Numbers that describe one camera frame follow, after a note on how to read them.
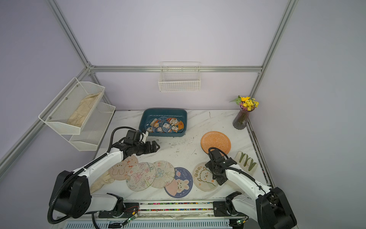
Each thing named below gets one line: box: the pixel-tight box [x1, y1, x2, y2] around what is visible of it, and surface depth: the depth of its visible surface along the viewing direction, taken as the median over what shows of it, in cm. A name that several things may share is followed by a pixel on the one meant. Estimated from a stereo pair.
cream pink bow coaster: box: [125, 161, 157, 192], surface depth 86 cm
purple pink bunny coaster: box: [163, 166, 194, 199], surface depth 84 cm
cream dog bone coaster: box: [192, 161, 219, 192], surface depth 86 cm
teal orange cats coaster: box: [144, 116, 164, 134], surface depth 112 cm
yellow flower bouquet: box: [228, 95, 260, 112], surface depth 95 cm
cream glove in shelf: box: [66, 92, 102, 128], surface depth 81 cm
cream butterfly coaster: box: [150, 160, 176, 189], surface depth 88 cm
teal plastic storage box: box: [138, 107, 188, 137], surface depth 113 cm
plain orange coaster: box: [200, 131, 232, 157], surface depth 103 cm
